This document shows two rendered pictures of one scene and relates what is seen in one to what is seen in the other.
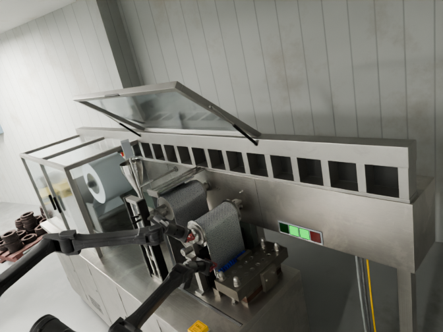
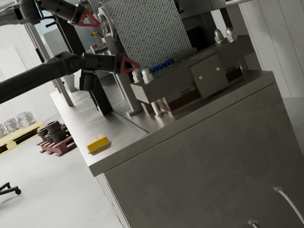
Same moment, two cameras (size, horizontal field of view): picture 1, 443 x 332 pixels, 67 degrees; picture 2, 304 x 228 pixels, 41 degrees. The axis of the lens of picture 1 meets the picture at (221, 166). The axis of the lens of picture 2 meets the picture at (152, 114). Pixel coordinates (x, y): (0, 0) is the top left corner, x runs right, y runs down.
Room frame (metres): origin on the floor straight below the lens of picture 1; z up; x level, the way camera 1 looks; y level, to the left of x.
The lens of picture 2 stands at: (0.19, -0.51, 1.24)
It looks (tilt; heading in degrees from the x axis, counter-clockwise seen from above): 14 degrees down; 28
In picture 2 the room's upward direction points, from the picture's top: 24 degrees counter-clockwise
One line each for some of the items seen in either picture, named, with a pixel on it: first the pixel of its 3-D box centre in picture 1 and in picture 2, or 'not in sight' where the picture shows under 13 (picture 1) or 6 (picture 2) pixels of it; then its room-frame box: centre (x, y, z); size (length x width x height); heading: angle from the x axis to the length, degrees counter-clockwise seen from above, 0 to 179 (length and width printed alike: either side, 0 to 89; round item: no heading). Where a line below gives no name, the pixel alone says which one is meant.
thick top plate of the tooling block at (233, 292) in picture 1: (252, 267); (190, 67); (1.48, -0.04, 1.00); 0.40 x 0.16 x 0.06; 130
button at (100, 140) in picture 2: (198, 329); (96, 142); (1.24, 0.28, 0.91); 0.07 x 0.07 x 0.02; 40
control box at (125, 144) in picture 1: (125, 149); not in sight; (1.96, 0.53, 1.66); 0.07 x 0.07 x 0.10; 15
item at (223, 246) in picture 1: (227, 248); (157, 45); (1.54, 0.07, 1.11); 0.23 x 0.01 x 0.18; 130
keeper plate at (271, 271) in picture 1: (269, 277); (209, 76); (1.42, -0.11, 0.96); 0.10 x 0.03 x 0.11; 130
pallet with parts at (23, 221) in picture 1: (32, 226); (78, 120); (4.67, 2.96, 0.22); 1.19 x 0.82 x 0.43; 146
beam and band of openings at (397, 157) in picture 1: (167, 145); not in sight; (2.25, 0.33, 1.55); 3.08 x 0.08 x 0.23; 40
